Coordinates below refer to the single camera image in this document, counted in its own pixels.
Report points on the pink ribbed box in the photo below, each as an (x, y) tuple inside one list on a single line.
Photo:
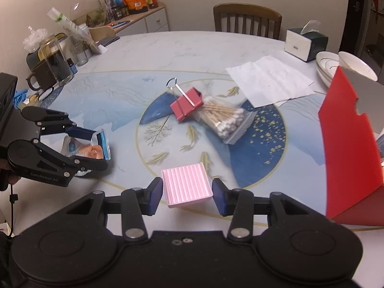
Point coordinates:
[(187, 186)]

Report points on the dark glass jar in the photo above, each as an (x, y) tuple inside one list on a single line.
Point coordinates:
[(120, 12)]

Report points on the grey wooden cabinet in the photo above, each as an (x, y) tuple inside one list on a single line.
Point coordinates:
[(153, 21)]

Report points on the blue glove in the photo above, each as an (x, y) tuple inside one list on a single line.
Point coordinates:
[(20, 97)]

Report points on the white patterned round desktop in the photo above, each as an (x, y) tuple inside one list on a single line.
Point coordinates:
[(180, 54)]

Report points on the clear plastic bag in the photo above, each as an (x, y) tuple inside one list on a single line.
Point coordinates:
[(34, 39)]

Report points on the dark green kettle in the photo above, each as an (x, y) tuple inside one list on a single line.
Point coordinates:
[(32, 61)]

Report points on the bag of cotton swabs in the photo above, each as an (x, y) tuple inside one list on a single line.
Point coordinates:
[(222, 117)]

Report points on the red cardboard box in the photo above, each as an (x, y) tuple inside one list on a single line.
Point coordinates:
[(348, 144)]

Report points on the white bowl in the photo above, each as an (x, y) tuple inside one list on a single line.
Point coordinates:
[(357, 64)]

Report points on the dark folded cloth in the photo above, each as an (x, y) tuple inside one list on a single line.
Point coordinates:
[(106, 40)]

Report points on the striped foil packet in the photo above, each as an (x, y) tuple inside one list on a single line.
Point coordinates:
[(109, 5)]

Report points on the clear drinking glass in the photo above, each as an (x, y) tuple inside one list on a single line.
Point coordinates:
[(81, 55)]

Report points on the blue round mat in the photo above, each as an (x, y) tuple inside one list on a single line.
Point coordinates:
[(120, 23)]

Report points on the glass tumbler with dark liquid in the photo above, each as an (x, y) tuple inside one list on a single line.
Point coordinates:
[(58, 66)]

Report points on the white plastic jar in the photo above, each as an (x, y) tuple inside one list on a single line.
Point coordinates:
[(85, 31)]

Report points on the white paper sheet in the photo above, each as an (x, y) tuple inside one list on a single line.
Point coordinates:
[(270, 78)]

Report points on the brown mug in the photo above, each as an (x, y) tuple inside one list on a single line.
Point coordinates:
[(43, 76)]

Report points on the clear glass fishbowl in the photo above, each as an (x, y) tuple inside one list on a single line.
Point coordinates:
[(90, 13)]

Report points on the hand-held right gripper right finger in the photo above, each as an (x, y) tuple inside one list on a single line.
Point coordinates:
[(219, 196)]

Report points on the long white green package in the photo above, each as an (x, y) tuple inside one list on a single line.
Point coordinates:
[(73, 31)]

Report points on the red sauce jar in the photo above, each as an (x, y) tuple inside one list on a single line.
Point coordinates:
[(151, 0)]

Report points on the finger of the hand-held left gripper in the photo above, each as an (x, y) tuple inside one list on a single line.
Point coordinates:
[(79, 132), (90, 165)]

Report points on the small blue bottle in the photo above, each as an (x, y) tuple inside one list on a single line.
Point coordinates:
[(72, 66)]

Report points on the orange blue snack packet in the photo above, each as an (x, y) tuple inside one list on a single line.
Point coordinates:
[(96, 150)]

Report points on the red binder clip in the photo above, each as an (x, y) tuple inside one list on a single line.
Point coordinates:
[(186, 105)]

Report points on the green white tissue box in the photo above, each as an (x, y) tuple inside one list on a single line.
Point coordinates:
[(300, 43)]

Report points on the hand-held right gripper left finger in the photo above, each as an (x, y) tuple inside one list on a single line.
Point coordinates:
[(156, 195)]

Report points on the brown wooden chair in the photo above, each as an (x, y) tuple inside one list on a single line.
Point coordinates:
[(247, 18)]

